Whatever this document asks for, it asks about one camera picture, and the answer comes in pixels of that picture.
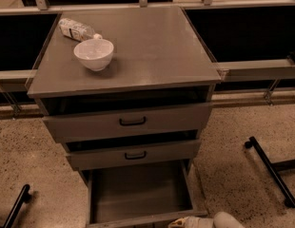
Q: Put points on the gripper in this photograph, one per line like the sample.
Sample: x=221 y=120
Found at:
x=198 y=222

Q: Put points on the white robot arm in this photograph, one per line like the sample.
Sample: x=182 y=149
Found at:
x=220 y=220

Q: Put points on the black left base leg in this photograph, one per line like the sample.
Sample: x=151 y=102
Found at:
x=23 y=197

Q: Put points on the grey middle drawer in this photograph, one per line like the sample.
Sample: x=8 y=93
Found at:
x=131 y=155

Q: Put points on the grey bottom drawer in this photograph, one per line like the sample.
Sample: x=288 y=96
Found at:
x=149 y=195

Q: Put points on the clear plastic water bottle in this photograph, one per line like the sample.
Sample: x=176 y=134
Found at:
x=77 y=31

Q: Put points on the grey drawer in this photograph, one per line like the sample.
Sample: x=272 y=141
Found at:
x=124 y=123
x=149 y=195
x=131 y=155

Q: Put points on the grey drawer cabinet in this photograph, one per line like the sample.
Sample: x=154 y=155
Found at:
x=158 y=60

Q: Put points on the black right base leg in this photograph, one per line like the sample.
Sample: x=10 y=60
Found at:
x=274 y=169

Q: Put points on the metal window railing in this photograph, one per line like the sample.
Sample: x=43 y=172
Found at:
x=276 y=70

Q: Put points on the grey top drawer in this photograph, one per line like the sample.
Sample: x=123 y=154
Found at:
x=124 y=123

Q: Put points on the white ceramic bowl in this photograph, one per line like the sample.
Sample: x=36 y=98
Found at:
x=94 y=54

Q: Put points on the black base leg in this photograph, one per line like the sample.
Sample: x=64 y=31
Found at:
x=274 y=169
x=23 y=197

